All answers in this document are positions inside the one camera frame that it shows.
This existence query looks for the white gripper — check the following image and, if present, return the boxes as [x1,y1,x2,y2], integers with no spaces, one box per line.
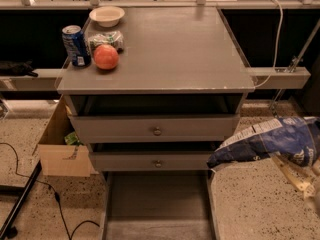
[272,155,320,216]

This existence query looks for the blue chip bag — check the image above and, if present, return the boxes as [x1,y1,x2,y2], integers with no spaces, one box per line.
[207,117,320,168]

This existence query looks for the grey bottom drawer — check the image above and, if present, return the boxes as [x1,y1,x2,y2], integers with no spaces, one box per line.
[99,171,220,240]

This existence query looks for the grey drawer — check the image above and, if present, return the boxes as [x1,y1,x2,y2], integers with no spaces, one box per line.
[65,94,243,144]
[99,171,220,240]
[89,141,221,171]

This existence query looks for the grey drawer cabinet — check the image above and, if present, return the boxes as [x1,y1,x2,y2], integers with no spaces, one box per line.
[54,5,256,182]

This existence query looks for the grey top drawer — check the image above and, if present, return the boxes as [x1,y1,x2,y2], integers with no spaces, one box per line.
[65,94,243,144]

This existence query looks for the grey middle drawer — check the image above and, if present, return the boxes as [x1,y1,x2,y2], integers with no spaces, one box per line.
[89,141,221,171]

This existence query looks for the red apple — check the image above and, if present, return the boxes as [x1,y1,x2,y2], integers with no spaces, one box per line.
[93,44,119,70]

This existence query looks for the green packet in box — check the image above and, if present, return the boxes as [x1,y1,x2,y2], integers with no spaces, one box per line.
[64,131,81,146]

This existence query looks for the cardboard box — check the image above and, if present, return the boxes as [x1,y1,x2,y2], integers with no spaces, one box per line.
[37,98,92,177]

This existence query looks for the white bowl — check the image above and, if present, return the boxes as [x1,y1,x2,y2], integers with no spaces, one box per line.
[89,6,125,28]

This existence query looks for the blue soda can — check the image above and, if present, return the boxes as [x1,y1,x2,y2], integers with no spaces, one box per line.
[62,25,91,67]

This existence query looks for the black metal floor bar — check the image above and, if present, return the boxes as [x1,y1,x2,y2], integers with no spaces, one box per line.
[0,162,42,240]

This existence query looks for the white hanging cable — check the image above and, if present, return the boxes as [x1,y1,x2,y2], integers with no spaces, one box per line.
[254,0,284,89]

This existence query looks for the black floor cable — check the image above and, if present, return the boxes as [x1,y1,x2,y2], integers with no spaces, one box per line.
[0,141,101,240]

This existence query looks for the black object on rail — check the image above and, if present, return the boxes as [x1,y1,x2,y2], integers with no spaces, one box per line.
[0,61,38,77]

